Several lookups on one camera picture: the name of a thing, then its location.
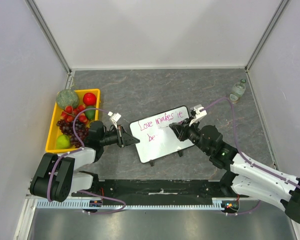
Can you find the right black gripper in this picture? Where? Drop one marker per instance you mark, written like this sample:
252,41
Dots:
185,129

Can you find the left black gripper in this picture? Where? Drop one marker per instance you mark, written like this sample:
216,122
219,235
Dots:
124,138

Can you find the white whiteboard black frame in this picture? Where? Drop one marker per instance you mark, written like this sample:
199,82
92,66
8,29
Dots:
154,142

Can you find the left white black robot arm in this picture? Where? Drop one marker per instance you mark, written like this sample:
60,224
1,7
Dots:
54,178

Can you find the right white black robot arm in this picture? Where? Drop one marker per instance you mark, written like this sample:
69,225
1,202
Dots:
244,175

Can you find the green lime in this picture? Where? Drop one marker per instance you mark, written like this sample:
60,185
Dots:
90,112

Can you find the red apple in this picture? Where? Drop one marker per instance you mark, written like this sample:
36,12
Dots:
89,99

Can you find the purple grape bunch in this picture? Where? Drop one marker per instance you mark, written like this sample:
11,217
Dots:
77,133

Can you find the red strawberry cluster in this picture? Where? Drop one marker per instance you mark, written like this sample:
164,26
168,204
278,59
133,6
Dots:
69,114

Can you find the green pear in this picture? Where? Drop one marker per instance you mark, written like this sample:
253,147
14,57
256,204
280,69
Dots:
63,142

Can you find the clear glass bottle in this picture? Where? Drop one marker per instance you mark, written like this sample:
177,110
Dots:
237,91

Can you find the yellow plastic bin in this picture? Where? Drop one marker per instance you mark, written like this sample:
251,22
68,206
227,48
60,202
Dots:
54,130

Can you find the green netted melon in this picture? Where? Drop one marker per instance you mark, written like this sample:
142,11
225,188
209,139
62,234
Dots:
67,97

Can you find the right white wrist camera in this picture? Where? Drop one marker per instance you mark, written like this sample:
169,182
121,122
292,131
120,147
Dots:
197,113

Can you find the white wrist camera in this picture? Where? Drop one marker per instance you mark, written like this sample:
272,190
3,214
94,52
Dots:
114,118
197,113

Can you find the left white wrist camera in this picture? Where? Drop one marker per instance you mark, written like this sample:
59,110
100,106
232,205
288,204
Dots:
114,118

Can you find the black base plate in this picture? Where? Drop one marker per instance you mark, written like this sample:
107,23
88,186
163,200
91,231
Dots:
161,191

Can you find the white slotted cable duct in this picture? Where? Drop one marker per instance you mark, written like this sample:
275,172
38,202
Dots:
94,204

